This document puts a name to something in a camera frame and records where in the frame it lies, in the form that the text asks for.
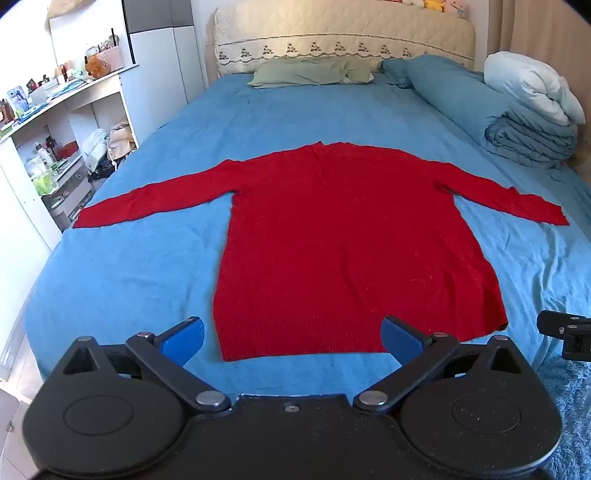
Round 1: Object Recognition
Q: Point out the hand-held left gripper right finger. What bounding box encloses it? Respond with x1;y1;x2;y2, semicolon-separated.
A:
353;315;532;414

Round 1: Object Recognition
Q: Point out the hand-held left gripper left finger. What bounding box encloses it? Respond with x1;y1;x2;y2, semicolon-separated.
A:
60;316;232;415

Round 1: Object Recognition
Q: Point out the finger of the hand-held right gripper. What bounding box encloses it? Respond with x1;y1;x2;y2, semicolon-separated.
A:
537;310;591;362

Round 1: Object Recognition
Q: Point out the red knit sweater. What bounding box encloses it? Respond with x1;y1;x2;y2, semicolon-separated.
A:
73;142;570;362

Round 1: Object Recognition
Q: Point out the blue fuzzy rug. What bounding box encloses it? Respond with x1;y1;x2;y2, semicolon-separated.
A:
536;354;591;480

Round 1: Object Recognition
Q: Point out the beige bag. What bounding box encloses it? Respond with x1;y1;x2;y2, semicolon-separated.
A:
106;122;136;160

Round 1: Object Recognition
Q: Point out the green packet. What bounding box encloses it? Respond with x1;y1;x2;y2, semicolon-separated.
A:
31;170;59;196

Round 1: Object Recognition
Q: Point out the white bag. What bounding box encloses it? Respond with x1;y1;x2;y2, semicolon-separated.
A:
82;128;110;163

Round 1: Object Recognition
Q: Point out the white detergent bottle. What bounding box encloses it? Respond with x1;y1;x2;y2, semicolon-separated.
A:
34;142;57;169

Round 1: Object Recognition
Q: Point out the folded blue duvet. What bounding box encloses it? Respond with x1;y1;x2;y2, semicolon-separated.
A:
406;54;579;169

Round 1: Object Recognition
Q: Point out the bed with blue sheet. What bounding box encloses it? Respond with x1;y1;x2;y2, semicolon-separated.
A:
25;73;591;386

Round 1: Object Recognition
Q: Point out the white pillow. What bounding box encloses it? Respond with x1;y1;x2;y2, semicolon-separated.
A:
484;51;586;126

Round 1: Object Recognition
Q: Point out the white shelf unit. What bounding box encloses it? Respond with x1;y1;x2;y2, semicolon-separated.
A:
0;62;140;259

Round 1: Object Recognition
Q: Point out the blue pillow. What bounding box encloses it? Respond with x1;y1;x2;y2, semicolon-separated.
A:
381;58;416;89

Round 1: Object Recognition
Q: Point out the green pillow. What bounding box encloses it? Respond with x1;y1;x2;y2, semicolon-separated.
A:
248;56;376;88

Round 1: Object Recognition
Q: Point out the white and grey wardrobe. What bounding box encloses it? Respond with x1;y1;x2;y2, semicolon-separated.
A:
124;0;206;132

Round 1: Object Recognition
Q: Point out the orange teddy bear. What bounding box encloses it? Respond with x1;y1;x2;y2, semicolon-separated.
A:
85;55;112;79

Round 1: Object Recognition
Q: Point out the pink basket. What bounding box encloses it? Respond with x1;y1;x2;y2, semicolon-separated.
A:
98;45;125;71

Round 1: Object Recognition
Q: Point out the beige curtain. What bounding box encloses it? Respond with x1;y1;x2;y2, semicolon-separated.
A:
501;0;591;125

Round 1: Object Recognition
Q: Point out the cream quilted headboard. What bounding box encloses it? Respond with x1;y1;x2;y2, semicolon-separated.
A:
214;0;476;77

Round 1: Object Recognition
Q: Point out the photo frame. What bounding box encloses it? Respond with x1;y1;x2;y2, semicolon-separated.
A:
6;85;29;114

